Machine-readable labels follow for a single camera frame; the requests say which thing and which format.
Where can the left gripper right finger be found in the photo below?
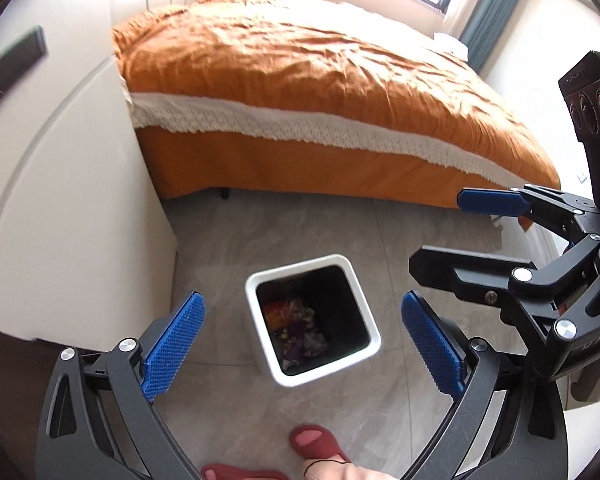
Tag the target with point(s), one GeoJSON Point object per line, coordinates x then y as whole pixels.
{"type": "Point", "coordinates": [529, 439]}

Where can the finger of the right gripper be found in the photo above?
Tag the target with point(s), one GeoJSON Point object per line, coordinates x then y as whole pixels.
{"type": "Point", "coordinates": [471, 276]}
{"type": "Point", "coordinates": [568, 216]}

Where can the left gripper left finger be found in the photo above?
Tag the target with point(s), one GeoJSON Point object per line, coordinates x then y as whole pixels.
{"type": "Point", "coordinates": [75, 440]}

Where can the white square trash bin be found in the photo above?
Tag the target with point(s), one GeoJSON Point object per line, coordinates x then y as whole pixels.
{"type": "Point", "coordinates": [309, 320]}

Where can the red slipper left foot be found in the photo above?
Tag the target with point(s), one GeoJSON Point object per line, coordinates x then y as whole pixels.
{"type": "Point", "coordinates": [225, 472]}

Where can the red slipper foot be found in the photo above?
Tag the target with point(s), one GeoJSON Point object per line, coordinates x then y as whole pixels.
{"type": "Point", "coordinates": [313, 442]}
{"type": "Point", "coordinates": [225, 472]}

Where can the white nightstand with drawers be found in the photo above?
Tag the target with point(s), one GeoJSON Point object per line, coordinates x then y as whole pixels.
{"type": "Point", "coordinates": [86, 251]}

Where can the red slipper right foot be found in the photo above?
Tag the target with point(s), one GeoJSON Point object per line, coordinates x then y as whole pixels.
{"type": "Point", "coordinates": [313, 442]}

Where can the teal curtain right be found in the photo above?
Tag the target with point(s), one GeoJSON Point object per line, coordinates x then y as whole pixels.
{"type": "Point", "coordinates": [484, 29]}

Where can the bed with orange cover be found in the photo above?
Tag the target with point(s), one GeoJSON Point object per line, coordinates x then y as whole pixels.
{"type": "Point", "coordinates": [311, 96]}

